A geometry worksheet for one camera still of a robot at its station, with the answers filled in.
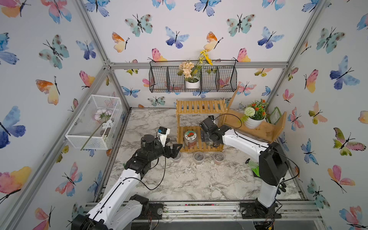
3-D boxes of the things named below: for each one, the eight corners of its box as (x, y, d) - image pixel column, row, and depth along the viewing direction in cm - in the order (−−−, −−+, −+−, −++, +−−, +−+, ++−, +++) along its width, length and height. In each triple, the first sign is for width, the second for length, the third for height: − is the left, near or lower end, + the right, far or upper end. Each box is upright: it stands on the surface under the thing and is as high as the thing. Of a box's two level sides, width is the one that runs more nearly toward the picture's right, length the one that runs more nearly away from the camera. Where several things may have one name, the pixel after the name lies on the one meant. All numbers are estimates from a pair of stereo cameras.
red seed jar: (213, 164, 92) (214, 160, 87) (212, 156, 96) (213, 152, 91) (223, 164, 92) (225, 160, 87) (222, 156, 96) (223, 152, 91)
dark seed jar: (193, 164, 91) (193, 160, 87) (193, 155, 95) (193, 151, 91) (204, 164, 91) (204, 160, 87) (203, 155, 95) (204, 151, 91)
